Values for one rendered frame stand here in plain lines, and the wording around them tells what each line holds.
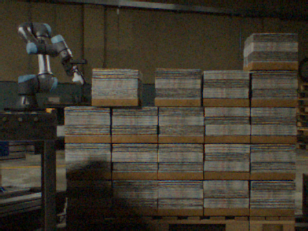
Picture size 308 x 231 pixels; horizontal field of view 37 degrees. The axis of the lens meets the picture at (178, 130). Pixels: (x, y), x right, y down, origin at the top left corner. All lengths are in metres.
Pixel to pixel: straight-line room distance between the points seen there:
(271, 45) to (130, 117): 0.99
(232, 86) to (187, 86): 0.28
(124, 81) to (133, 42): 6.95
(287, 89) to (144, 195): 1.12
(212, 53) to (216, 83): 7.43
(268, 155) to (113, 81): 1.07
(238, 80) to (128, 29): 7.05
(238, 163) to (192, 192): 0.34
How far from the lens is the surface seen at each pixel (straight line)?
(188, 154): 2.90
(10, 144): 3.27
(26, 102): 3.37
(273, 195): 3.01
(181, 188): 2.94
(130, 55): 9.78
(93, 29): 9.62
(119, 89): 2.89
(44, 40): 3.56
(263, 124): 2.95
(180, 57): 10.07
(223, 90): 2.91
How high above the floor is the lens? 0.84
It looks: 3 degrees down
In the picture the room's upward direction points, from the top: straight up
